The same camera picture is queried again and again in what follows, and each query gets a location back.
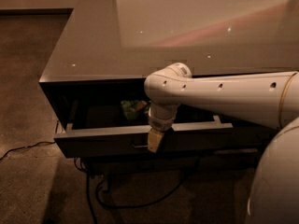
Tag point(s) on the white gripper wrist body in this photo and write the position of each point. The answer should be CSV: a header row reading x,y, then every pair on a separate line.
x,y
160,124

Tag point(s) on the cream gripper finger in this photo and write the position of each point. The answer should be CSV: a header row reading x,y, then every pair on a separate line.
x,y
154,140

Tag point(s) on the drawer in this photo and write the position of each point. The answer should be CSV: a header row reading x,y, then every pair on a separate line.
x,y
103,130
110,167
231,159

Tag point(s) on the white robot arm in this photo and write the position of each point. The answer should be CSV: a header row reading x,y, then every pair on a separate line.
x,y
269,99

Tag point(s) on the white robot base shell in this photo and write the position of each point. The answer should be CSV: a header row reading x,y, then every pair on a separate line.
x,y
274,195

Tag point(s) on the dark cabinet with glossy top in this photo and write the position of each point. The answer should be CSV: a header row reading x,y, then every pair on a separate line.
x,y
109,47

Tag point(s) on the green snack bag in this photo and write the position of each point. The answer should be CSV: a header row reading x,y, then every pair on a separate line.
x,y
134,109

